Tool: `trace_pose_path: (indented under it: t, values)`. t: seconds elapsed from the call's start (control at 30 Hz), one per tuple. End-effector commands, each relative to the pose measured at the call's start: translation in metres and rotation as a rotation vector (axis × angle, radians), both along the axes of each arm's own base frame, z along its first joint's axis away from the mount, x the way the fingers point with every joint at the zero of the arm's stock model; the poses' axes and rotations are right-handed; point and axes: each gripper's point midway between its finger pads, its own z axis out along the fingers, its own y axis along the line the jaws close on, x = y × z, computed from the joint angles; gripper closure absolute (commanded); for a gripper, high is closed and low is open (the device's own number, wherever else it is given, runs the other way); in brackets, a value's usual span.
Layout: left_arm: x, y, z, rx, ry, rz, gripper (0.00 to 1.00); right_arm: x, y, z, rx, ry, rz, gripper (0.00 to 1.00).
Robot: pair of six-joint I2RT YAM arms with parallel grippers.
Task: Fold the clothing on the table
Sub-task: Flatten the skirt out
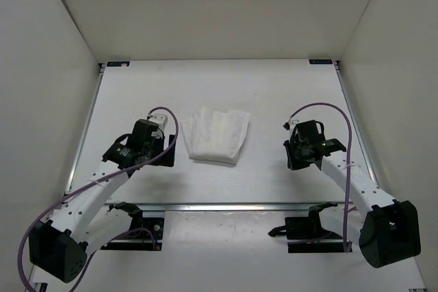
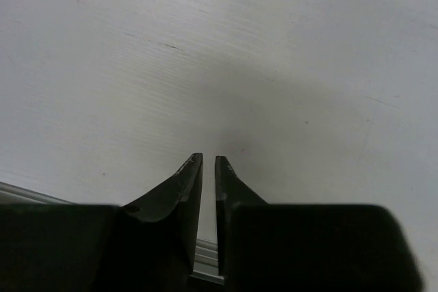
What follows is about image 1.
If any white skirt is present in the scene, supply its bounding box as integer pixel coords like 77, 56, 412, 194
181, 107, 250, 165

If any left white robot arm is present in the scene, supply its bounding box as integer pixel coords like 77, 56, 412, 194
28, 114, 177, 283

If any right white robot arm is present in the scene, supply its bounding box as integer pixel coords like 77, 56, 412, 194
283, 120, 421, 268

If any left blue corner sticker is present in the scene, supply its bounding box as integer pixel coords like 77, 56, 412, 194
106, 61, 130, 67

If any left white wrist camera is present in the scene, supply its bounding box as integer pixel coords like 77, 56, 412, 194
147, 114, 168, 131

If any left aluminium table rail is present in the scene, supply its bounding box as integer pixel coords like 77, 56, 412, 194
64, 63, 106, 196

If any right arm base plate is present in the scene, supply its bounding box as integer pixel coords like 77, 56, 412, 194
268, 216, 344, 254

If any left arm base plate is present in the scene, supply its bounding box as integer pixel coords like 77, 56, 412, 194
101, 212, 165, 252

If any right aluminium table rail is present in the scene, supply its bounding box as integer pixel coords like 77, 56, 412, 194
334, 61, 380, 186

